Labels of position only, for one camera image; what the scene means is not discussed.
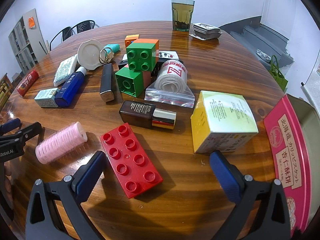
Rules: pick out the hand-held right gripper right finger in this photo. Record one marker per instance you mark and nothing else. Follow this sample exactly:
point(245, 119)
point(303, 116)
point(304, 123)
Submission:
point(225, 177)

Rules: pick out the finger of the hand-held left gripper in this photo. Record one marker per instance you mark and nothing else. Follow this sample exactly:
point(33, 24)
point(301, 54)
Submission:
point(30, 131)
point(10, 126)

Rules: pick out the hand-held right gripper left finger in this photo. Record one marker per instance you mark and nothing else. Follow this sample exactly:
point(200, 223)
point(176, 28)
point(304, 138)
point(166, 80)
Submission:
point(91, 175)

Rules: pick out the pink hair roller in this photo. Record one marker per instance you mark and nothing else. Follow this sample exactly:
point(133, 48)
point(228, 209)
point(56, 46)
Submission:
point(60, 142)

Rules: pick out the small teal white box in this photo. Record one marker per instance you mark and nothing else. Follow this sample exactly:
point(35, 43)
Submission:
point(46, 97)

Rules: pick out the red candy tube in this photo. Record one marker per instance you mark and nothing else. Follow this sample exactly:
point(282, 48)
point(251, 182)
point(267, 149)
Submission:
point(27, 82)

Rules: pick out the red toy brick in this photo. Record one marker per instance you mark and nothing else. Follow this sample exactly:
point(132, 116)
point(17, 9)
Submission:
point(140, 172)

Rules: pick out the blue bottle with white cap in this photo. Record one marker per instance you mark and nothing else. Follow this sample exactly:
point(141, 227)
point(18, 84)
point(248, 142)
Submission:
point(70, 87)

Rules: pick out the yellow green carton box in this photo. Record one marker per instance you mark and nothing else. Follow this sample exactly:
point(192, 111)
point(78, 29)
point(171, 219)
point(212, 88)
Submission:
point(225, 112)

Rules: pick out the pink tin box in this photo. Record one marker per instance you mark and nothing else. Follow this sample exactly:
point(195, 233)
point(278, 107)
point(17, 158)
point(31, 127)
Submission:
point(287, 155)

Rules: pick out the white tissue pack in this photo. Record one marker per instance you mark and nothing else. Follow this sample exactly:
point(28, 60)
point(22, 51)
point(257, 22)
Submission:
point(65, 70)

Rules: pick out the dark brown serum bottle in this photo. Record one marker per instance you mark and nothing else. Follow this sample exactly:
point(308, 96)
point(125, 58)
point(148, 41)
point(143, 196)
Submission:
point(136, 112)

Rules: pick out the clear zip bag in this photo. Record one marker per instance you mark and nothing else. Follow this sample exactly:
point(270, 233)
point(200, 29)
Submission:
point(175, 100)

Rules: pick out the cosmetic tube with silver cap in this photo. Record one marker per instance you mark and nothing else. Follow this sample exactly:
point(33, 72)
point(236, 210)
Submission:
point(107, 80)

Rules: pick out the green toy block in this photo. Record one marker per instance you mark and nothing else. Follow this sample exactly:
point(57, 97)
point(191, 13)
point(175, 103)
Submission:
point(140, 57)
point(128, 81)

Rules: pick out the gold key rings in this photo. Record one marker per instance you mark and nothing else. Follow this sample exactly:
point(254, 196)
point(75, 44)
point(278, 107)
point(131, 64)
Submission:
point(100, 56)

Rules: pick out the roll of white plastic bags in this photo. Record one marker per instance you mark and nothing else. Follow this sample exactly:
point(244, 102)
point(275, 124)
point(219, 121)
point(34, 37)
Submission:
point(172, 76)

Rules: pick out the black brush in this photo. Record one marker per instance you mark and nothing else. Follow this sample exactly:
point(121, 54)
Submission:
point(157, 66)

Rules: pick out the large orange toy block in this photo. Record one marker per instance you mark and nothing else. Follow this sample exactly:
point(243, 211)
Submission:
point(150, 42)

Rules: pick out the person's left hand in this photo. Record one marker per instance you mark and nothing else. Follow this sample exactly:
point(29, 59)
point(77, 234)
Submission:
point(7, 180)

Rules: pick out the wooden rack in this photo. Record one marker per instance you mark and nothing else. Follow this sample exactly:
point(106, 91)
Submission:
point(5, 90)

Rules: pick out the grey cabinet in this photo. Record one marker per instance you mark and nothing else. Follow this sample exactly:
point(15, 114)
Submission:
point(21, 52)

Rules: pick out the wooden desk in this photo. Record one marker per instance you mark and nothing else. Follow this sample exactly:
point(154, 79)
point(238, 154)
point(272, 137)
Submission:
point(225, 80)

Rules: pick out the black metal chair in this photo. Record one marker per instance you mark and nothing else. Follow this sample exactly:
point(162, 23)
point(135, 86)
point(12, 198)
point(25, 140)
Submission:
point(83, 26)
point(65, 33)

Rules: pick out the orange paper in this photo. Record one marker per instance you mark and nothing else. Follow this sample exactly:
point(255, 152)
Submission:
point(31, 22)

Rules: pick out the green bag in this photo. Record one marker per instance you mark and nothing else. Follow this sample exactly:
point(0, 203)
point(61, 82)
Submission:
point(278, 78)

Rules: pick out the crumpled silver foil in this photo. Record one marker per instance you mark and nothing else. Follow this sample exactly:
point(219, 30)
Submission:
point(263, 55)

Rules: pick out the white remote control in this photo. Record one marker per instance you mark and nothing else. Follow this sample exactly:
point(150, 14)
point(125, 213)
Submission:
point(170, 55)

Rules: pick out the grey stairs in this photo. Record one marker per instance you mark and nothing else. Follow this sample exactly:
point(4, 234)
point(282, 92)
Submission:
point(260, 38)

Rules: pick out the deck of playing cards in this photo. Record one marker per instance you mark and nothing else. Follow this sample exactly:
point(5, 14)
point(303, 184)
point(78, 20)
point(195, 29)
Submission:
point(206, 31)

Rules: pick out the glass of tea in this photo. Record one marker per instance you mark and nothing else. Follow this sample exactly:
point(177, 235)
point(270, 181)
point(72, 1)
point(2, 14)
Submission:
point(182, 15)

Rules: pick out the white door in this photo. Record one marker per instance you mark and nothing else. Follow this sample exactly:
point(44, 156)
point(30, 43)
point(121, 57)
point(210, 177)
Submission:
point(280, 5)

